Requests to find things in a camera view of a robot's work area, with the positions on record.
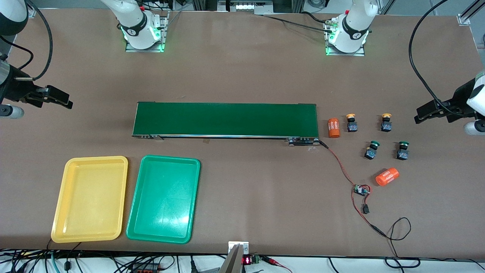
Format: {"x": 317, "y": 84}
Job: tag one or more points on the black red power strip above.
{"x": 147, "y": 268}

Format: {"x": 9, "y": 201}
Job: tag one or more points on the silver metal clamp bracket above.
{"x": 238, "y": 245}

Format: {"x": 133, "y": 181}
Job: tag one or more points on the green conveyor belt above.
{"x": 227, "y": 119}

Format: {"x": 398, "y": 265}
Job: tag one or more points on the orange cylinder with white print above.
{"x": 387, "y": 176}
{"x": 334, "y": 128}

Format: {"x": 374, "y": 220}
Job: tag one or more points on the green plastic tray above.
{"x": 163, "y": 201}

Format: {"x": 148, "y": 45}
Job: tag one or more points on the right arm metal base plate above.
{"x": 161, "y": 34}

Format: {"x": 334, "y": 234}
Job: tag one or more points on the yellow push button switch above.
{"x": 352, "y": 125}
{"x": 386, "y": 125}

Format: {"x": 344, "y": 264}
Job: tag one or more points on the red digit display module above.
{"x": 248, "y": 260}

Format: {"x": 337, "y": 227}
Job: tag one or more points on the yellow plastic tray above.
{"x": 91, "y": 197}

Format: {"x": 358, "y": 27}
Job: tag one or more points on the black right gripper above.
{"x": 17, "y": 91}

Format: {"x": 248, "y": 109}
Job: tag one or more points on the small black inline connector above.
{"x": 365, "y": 209}

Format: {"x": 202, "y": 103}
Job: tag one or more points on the red alligator clip lead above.
{"x": 274, "y": 261}

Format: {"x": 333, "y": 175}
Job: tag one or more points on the aluminium frame post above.
{"x": 466, "y": 17}

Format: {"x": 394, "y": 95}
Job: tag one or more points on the grey metal stand pole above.
{"x": 232, "y": 261}

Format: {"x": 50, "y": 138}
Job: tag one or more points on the small green circuit board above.
{"x": 362, "y": 190}

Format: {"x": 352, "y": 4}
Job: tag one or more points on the green push button switch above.
{"x": 371, "y": 152}
{"x": 402, "y": 153}

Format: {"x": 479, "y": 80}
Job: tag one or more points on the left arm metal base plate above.
{"x": 358, "y": 52}

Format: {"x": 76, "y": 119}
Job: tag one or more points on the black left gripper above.
{"x": 459, "y": 101}

